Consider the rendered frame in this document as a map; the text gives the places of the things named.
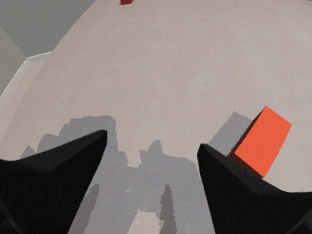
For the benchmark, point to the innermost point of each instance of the red rectangular block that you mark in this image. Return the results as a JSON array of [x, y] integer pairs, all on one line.
[[126, 2]]

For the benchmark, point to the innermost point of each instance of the orange flat bar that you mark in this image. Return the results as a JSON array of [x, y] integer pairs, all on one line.
[[258, 148]]

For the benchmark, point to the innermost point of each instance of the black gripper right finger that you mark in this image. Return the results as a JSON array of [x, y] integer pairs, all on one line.
[[242, 203]]

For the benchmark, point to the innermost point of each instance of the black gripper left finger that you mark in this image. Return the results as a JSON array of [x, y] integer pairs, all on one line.
[[40, 194]]

